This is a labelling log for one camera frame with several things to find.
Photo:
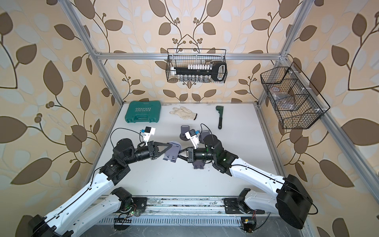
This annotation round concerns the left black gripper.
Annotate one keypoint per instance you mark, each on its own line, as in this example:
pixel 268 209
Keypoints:
pixel 153 150

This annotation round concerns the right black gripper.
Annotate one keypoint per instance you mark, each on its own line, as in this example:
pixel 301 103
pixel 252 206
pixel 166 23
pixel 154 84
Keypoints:
pixel 190 155

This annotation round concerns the grey phone stand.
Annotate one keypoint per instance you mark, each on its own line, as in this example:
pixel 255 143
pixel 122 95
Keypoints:
pixel 203 134
pixel 172 154
pixel 184 129
pixel 198 165

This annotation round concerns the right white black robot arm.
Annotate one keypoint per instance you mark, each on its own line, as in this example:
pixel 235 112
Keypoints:
pixel 286 196

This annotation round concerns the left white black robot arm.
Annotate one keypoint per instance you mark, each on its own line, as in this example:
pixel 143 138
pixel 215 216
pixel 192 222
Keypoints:
pixel 100 197

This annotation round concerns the green plastic tool case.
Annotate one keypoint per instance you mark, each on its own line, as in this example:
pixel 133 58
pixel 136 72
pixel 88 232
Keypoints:
pixel 143 111

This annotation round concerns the socket bit set holder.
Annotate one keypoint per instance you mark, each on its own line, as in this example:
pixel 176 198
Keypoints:
pixel 214 71

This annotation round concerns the plastic bag in basket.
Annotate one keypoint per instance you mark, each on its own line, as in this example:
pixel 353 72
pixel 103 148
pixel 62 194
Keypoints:
pixel 283 100

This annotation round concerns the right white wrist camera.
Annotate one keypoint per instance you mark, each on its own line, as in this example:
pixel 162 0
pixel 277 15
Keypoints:
pixel 193 136

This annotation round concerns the green black handled tool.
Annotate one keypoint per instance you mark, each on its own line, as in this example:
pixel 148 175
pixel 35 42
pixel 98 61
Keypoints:
pixel 220 110

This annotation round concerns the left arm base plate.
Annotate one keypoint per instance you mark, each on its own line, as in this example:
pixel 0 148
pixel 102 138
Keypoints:
pixel 139 203

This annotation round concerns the aluminium mounting rail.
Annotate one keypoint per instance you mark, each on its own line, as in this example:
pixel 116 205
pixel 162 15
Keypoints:
pixel 166 204

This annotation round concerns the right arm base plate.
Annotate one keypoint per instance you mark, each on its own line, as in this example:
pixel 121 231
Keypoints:
pixel 231 205

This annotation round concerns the back black wire basket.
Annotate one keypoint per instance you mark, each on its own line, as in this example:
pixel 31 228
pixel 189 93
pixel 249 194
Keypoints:
pixel 179 57

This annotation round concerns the black wire basket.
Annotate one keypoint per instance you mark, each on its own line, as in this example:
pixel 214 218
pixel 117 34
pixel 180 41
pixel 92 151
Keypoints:
pixel 297 103
pixel 179 57

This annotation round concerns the right black wire basket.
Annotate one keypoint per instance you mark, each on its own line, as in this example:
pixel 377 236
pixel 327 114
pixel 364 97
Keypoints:
pixel 297 103

